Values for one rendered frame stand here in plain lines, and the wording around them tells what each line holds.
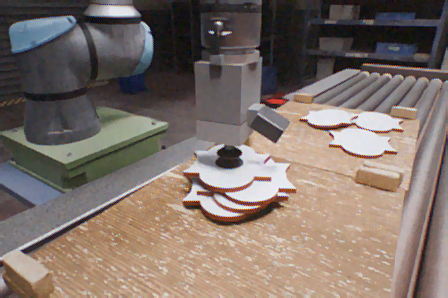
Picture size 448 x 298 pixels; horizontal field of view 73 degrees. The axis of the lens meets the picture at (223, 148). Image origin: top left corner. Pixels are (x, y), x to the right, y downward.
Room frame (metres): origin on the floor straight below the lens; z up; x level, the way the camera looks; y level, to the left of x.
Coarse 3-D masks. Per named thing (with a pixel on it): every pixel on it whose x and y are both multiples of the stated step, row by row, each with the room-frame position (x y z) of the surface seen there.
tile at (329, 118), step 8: (312, 112) 0.77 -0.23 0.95; (320, 112) 0.76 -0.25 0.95; (328, 112) 0.76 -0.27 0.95; (336, 112) 0.76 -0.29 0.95; (344, 112) 0.75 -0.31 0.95; (304, 120) 0.72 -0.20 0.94; (312, 120) 0.70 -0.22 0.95; (320, 120) 0.70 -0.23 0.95; (328, 120) 0.69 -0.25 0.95; (336, 120) 0.69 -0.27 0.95; (344, 120) 0.68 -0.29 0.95
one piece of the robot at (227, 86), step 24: (216, 48) 0.37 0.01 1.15; (216, 72) 0.37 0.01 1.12; (240, 72) 0.36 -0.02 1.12; (216, 96) 0.37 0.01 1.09; (240, 96) 0.36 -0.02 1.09; (216, 120) 0.37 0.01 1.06; (240, 120) 0.36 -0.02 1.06; (264, 120) 0.37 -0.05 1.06; (288, 120) 0.40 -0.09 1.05; (240, 144) 0.36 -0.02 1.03
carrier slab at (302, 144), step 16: (288, 112) 0.80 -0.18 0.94; (304, 112) 0.80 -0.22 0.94; (352, 112) 0.80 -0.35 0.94; (288, 128) 0.67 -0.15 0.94; (304, 128) 0.67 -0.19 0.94; (320, 128) 0.67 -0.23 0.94; (336, 128) 0.67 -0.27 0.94; (416, 128) 0.67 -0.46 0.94; (256, 144) 0.58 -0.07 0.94; (272, 144) 0.58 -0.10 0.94; (288, 144) 0.58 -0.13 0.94; (304, 144) 0.58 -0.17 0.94; (320, 144) 0.58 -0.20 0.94; (400, 144) 0.58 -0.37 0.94; (288, 160) 0.51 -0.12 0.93; (304, 160) 0.50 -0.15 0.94; (320, 160) 0.50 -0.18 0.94; (336, 160) 0.50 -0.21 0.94; (352, 160) 0.50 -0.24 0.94; (368, 160) 0.50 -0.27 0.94; (384, 160) 0.50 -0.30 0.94; (400, 160) 0.50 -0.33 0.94; (352, 176) 0.44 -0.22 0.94
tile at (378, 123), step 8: (368, 112) 0.77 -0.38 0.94; (352, 120) 0.71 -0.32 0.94; (360, 120) 0.71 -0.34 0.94; (368, 120) 0.71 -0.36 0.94; (376, 120) 0.71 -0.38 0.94; (384, 120) 0.71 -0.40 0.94; (392, 120) 0.71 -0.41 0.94; (400, 120) 0.71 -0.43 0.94; (360, 128) 0.66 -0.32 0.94; (368, 128) 0.65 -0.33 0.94; (376, 128) 0.65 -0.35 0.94; (384, 128) 0.65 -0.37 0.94; (392, 128) 0.66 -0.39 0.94; (400, 128) 0.65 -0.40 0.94
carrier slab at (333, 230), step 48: (144, 192) 0.39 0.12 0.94; (336, 192) 0.39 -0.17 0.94; (384, 192) 0.39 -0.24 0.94; (96, 240) 0.29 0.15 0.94; (144, 240) 0.29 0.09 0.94; (192, 240) 0.29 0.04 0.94; (240, 240) 0.29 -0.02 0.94; (288, 240) 0.29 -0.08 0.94; (336, 240) 0.29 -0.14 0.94; (384, 240) 0.29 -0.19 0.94; (96, 288) 0.22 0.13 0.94; (144, 288) 0.22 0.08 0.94; (192, 288) 0.22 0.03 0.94; (240, 288) 0.22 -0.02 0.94; (288, 288) 0.22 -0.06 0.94; (336, 288) 0.22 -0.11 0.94; (384, 288) 0.22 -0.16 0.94
